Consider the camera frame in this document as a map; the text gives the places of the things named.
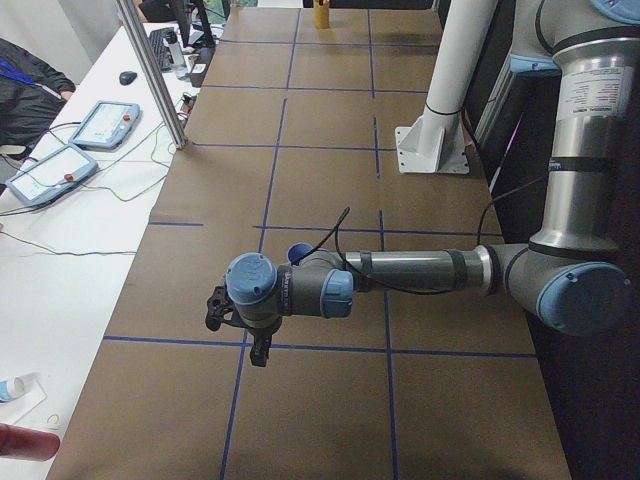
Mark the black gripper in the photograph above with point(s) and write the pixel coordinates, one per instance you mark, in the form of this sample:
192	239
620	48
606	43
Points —
258	335

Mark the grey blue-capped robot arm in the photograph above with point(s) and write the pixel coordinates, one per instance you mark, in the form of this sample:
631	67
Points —
564	274

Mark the blue ribbed plastic cup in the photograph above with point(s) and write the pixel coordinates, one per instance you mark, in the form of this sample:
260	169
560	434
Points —
298	251

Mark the near teach pendant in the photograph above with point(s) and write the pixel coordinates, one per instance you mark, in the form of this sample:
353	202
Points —
51	177

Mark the teach pendant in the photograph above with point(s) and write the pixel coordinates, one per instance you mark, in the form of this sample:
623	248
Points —
51	177
106	126

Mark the far teach pendant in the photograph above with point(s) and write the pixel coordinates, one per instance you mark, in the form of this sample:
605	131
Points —
106	126

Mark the white tube with blue label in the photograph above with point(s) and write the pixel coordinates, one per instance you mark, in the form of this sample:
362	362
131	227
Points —
11	389

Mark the red cylinder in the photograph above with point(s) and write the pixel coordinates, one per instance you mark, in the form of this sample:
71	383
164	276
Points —
28	444

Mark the black computer mouse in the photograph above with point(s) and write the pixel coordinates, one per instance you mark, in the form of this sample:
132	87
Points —
127	77

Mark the black keyboard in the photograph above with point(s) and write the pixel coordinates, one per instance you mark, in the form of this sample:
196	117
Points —
161	51

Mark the clear water bottle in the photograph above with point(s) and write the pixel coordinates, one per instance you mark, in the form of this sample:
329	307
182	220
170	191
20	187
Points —
177	59

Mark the person in dark jacket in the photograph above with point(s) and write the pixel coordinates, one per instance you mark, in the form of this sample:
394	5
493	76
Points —
32	95

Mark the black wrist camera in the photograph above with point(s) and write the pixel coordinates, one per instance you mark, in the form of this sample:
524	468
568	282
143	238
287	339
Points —
259	353

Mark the white pole with base plate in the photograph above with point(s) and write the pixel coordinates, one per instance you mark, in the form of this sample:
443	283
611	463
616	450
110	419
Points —
434	144

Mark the aluminium frame post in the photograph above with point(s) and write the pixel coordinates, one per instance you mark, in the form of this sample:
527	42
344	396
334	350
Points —
145	55

